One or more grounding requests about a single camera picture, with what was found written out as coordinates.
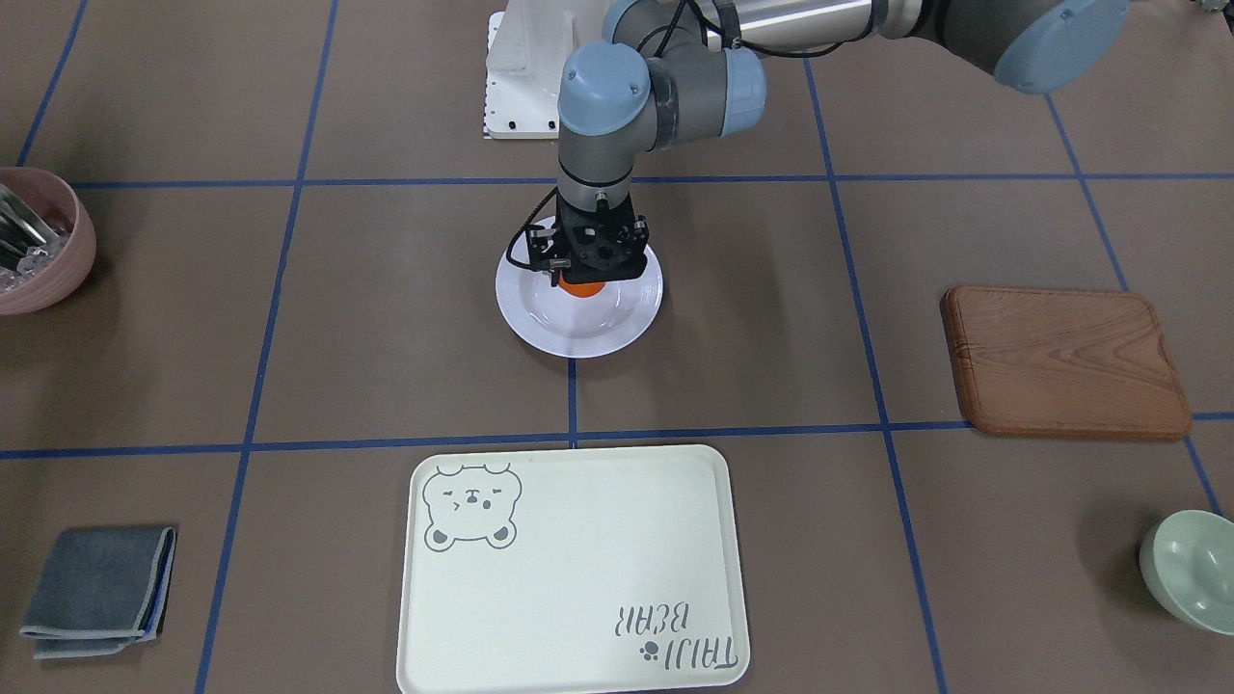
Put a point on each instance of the wooden cutting board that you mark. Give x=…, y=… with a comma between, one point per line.
x=1063, y=363

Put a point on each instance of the white round plate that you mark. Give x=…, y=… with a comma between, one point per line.
x=578, y=327

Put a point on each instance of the folded grey cloth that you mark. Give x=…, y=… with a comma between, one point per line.
x=101, y=590

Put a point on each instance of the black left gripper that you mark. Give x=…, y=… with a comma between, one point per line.
x=640, y=234

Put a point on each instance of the cream bear serving tray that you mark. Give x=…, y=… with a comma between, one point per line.
x=581, y=571

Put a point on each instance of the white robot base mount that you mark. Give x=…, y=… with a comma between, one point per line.
x=528, y=44

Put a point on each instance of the green ceramic bowl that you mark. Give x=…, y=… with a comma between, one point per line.
x=1186, y=562

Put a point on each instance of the orange fruit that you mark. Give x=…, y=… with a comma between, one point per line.
x=581, y=290

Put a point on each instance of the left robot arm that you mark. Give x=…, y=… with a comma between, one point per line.
x=665, y=74

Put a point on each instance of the pink bowl with utensils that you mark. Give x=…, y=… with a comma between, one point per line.
x=49, y=241

